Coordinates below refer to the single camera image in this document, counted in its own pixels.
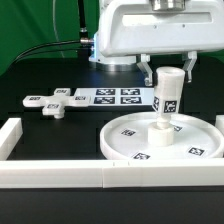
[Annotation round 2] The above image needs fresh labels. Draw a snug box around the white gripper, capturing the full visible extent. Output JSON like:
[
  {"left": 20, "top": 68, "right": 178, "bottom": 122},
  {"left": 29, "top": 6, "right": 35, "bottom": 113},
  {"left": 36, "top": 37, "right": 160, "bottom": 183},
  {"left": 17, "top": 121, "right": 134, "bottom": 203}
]
[{"left": 98, "top": 0, "right": 224, "bottom": 87}]

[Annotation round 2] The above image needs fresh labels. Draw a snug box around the black vertical cable connector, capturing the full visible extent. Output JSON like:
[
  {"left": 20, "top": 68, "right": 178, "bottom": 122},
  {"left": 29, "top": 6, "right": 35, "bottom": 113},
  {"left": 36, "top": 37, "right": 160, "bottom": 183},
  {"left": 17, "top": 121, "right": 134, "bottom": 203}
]
[{"left": 77, "top": 0, "right": 88, "bottom": 59}]

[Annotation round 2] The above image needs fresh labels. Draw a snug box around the black cable upper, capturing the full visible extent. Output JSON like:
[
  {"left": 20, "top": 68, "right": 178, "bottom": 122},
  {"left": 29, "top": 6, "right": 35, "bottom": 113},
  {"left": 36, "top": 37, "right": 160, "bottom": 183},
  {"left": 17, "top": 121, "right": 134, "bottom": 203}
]
[{"left": 12, "top": 39, "right": 95, "bottom": 64}]

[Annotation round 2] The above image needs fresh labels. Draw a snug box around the black cable lower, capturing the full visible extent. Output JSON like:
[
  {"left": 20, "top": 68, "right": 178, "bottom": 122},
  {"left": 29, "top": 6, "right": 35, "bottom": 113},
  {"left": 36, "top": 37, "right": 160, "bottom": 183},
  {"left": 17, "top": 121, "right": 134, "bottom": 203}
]
[{"left": 12, "top": 47, "right": 94, "bottom": 65}]

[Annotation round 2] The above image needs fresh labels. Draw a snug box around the white fence block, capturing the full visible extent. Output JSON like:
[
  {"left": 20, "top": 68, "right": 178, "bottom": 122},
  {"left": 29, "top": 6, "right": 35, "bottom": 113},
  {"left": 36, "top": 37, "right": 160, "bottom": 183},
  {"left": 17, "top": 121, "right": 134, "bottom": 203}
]
[
  {"left": 0, "top": 118, "right": 23, "bottom": 161},
  {"left": 215, "top": 115, "right": 224, "bottom": 135}
]

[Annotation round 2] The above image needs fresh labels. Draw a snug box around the white round table top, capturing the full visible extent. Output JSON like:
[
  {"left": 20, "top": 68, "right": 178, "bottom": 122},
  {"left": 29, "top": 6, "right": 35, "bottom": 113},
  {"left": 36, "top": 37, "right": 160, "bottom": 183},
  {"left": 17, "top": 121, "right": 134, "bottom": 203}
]
[{"left": 100, "top": 112, "right": 224, "bottom": 160}]

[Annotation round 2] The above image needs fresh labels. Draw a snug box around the white cross-shaped table base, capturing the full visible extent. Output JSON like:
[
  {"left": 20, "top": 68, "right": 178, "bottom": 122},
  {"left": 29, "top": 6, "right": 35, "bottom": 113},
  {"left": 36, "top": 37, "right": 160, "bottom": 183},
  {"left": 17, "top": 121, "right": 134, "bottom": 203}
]
[{"left": 23, "top": 88, "right": 91, "bottom": 119}]

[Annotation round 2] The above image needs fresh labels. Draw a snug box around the white right fence block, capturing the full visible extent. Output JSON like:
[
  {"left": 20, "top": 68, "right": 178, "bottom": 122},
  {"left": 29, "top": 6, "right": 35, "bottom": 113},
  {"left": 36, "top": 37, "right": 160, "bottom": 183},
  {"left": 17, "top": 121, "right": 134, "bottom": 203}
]
[{"left": 215, "top": 115, "right": 224, "bottom": 135}]

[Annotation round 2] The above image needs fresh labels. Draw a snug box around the black cable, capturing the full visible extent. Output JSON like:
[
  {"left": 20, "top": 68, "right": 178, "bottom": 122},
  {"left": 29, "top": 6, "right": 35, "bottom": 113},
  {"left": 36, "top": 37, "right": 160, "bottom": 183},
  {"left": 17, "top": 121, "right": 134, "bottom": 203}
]
[
  {"left": 12, "top": 47, "right": 94, "bottom": 65},
  {"left": 12, "top": 39, "right": 95, "bottom": 64}
]

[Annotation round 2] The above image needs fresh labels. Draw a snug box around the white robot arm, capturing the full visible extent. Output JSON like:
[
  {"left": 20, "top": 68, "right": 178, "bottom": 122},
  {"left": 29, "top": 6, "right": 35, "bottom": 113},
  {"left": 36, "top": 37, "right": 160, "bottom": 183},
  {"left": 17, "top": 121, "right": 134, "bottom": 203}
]
[{"left": 89, "top": 0, "right": 224, "bottom": 86}]

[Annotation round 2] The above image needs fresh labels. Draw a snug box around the white front fence bar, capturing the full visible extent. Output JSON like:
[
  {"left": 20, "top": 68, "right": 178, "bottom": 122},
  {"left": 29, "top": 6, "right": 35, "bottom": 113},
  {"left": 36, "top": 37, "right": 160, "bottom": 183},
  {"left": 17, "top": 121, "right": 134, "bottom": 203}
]
[{"left": 0, "top": 158, "right": 224, "bottom": 188}]

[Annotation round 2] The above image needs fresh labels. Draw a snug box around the white marker sheet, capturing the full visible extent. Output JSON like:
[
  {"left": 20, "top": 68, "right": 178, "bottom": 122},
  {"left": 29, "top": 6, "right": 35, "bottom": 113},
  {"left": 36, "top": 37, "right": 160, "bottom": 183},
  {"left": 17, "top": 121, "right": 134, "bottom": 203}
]
[{"left": 74, "top": 87, "right": 154, "bottom": 106}]

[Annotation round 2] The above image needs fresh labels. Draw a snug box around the white left fence block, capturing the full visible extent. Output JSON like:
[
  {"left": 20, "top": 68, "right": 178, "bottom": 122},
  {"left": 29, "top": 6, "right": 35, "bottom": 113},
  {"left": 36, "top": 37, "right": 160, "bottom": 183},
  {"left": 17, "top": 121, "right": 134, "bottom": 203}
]
[{"left": 0, "top": 118, "right": 23, "bottom": 161}]

